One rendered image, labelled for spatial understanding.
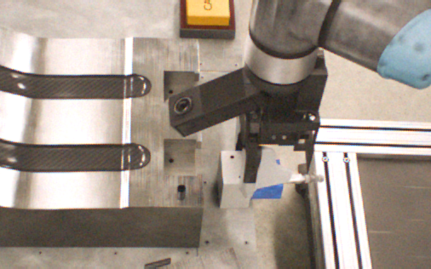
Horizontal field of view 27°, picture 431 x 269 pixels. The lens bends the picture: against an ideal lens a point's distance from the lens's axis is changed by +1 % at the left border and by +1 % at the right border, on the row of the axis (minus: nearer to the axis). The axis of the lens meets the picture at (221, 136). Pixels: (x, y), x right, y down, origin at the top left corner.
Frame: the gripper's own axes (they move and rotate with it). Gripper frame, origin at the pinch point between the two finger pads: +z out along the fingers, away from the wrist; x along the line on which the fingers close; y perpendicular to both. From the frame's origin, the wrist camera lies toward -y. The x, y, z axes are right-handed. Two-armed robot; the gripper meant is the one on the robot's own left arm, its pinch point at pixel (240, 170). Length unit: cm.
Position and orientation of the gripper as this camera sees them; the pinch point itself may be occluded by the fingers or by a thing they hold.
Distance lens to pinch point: 110.8
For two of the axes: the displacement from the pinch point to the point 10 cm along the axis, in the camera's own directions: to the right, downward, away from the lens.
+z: -0.8, 6.1, 7.9
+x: -0.7, -7.9, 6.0
